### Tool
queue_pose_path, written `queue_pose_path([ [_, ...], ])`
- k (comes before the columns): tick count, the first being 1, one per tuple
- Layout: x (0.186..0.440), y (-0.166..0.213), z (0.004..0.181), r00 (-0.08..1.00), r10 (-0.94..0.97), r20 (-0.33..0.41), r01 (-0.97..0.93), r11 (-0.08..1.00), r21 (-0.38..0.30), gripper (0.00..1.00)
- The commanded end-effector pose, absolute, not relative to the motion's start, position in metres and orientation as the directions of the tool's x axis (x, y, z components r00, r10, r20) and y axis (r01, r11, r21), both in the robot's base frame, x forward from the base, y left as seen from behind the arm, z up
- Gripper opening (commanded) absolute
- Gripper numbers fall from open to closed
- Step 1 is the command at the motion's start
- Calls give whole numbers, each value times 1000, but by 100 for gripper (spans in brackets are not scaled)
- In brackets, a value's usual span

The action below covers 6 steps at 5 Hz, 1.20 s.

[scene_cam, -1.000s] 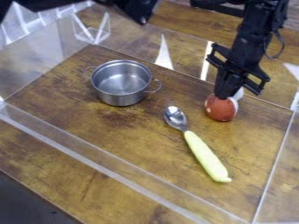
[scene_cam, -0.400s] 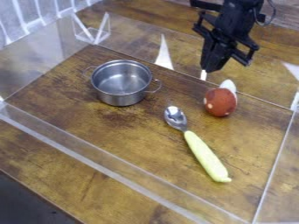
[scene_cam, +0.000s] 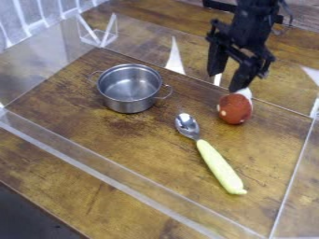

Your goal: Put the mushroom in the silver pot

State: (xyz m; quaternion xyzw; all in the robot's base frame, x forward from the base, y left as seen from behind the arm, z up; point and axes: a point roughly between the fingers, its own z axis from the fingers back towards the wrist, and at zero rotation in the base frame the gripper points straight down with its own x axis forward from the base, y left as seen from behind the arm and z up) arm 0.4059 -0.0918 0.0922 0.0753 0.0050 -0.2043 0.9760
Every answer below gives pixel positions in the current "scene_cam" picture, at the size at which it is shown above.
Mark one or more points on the black bar at table edge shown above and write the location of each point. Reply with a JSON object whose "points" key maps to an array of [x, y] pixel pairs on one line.
{"points": [[230, 8]]}

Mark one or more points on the clear acrylic corner bracket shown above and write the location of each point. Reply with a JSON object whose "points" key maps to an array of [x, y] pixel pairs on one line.
{"points": [[95, 37]]}

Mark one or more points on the red brown toy mushroom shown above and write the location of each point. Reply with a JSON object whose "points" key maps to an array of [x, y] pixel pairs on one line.
{"points": [[236, 106]]}

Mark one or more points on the small silver metal pot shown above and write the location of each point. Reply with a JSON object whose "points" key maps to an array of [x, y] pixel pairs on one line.
{"points": [[131, 87]]}

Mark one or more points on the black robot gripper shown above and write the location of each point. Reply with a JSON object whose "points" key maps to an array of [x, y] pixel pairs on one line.
{"points": [[241, 40]]}

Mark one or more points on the spoon with yellow handle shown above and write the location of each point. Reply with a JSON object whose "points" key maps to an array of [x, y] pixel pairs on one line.
{"points": [[221, 168]]}

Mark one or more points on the clear acrylic enclosure wall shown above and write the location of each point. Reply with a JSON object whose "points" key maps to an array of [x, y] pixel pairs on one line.
{"points": [[177, 206]]}

